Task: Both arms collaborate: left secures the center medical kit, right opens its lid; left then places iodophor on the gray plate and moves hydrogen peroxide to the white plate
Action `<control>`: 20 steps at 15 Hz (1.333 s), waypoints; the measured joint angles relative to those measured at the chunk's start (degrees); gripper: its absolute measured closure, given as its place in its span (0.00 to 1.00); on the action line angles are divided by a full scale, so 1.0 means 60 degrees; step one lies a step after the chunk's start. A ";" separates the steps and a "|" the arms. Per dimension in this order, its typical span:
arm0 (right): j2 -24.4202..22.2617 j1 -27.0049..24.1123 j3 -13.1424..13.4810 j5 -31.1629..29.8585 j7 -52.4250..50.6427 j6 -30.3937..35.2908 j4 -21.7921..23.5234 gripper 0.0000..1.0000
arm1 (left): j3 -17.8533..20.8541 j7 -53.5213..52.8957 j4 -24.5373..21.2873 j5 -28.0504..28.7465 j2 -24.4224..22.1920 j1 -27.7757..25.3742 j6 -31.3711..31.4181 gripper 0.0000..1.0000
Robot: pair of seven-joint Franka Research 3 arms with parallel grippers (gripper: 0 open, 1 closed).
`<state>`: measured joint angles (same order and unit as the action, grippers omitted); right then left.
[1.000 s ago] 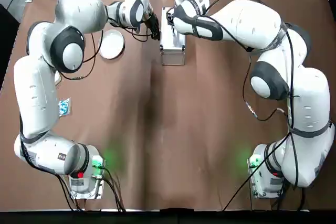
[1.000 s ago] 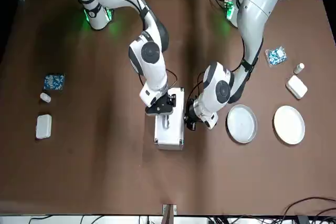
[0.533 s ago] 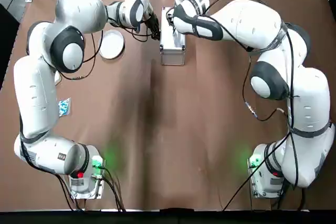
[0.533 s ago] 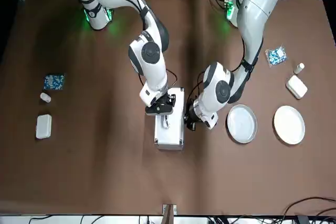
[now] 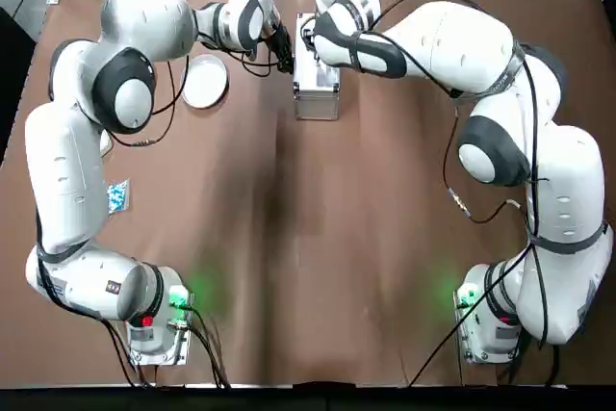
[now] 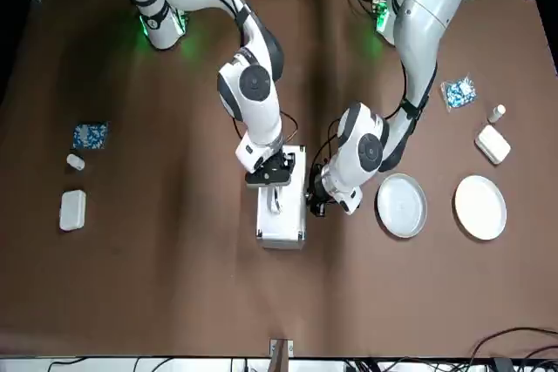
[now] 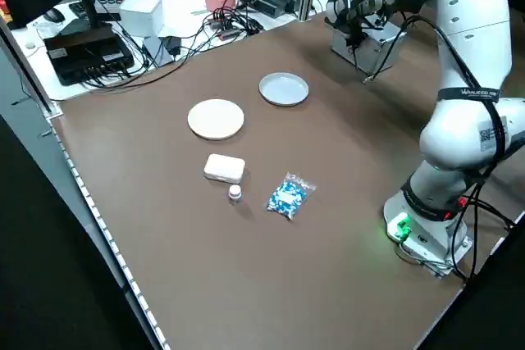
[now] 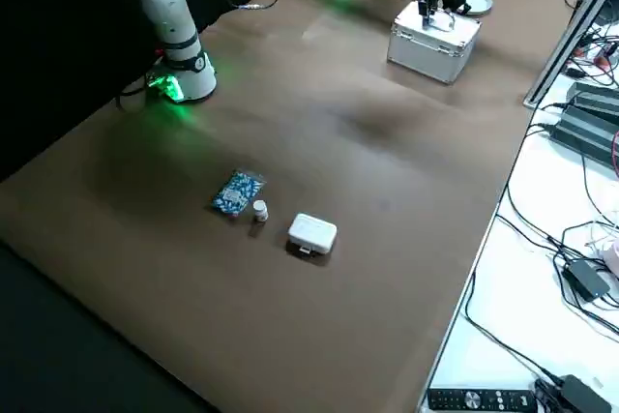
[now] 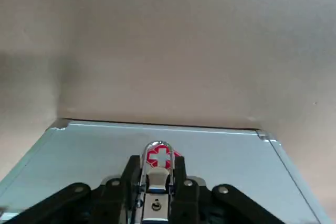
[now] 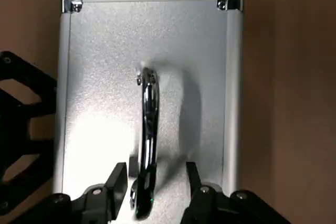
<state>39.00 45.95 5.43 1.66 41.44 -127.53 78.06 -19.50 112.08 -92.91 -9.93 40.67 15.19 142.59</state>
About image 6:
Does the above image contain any aluminium frame post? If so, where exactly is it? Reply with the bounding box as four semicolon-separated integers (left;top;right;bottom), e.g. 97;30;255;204
269;338;294;372

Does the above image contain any white rectangular plastic box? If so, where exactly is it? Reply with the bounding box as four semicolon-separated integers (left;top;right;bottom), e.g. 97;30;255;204
58;189;87;233
473;124;512;166

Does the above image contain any bag of blue white capsules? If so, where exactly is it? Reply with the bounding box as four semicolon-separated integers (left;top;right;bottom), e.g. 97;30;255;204
71;121;110;152
439;77;479;112

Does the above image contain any white round plate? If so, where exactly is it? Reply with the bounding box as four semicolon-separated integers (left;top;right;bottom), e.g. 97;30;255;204
454;174;508;241

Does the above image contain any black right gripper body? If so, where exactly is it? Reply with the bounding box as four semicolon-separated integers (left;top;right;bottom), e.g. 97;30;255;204
260;150;284;178

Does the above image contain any silver aluminium medical kit case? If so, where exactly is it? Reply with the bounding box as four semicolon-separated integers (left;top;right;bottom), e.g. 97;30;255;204
255;144;308;251

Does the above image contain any small clear bottle white cap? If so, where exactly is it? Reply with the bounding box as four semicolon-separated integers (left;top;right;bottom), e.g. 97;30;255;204
487;104;507;125

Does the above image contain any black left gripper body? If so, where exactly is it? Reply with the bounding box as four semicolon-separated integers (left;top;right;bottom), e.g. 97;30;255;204
306;173;337;207

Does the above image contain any gray round plate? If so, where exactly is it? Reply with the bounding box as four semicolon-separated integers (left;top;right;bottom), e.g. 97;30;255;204
376;172;429;240

